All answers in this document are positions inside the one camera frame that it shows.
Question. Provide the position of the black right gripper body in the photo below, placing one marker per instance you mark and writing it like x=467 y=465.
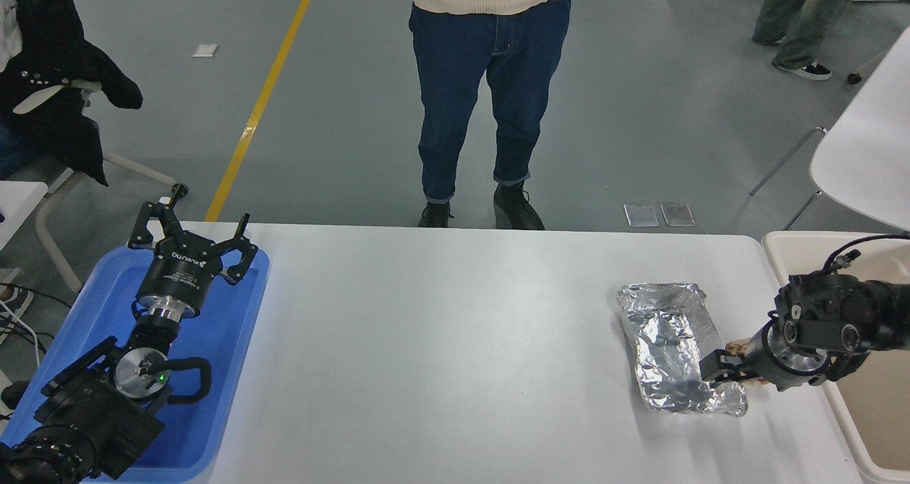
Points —
x=766 y=356

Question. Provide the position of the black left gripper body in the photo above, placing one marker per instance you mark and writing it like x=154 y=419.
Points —
x=178 y=274

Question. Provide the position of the foil plate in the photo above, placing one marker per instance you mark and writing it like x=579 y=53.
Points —
x=672 y=342

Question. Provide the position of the silver floor plate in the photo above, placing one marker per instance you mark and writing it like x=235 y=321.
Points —
x=678 y=214
x=642 y=214

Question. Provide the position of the crumpled tan paper ball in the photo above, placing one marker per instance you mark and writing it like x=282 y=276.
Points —
x=738 y=345

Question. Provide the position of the blue plastic tray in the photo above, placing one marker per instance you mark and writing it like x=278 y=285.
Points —
x=213 y=356

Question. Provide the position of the large pale bin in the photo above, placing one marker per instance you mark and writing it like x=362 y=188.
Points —
x=874 y=427

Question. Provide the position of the small white table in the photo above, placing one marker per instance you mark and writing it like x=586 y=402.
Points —
x=18 y=207

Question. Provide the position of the white paper scrap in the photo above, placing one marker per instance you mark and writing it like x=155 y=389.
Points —
x=205 y=50

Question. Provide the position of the seated person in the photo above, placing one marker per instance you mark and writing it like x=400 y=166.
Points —
x=50 y=57

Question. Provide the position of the standing person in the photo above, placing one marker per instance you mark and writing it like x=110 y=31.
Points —
x=455 y=79

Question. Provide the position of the wheeled office chair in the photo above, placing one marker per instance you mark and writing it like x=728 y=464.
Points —
x=854 y=79

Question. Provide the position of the pale frame chair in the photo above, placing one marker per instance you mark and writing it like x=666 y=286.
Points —
x=135 y=165

